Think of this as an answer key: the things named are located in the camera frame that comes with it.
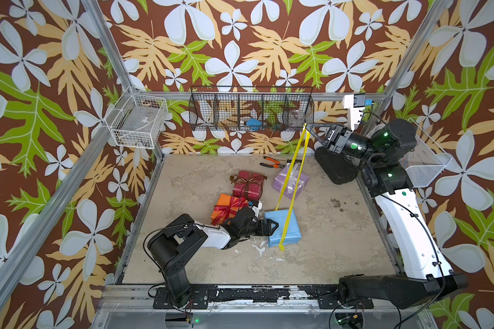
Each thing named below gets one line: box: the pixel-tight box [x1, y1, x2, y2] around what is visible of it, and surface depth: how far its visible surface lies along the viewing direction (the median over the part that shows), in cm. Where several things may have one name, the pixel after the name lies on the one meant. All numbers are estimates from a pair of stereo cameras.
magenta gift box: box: [232, 170, 265, 201], surface depth 100 cm
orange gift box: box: [210, 193, 249, 226], surface depth 90 cm
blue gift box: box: [264, 209, 302, 249], surface depth 86 cm
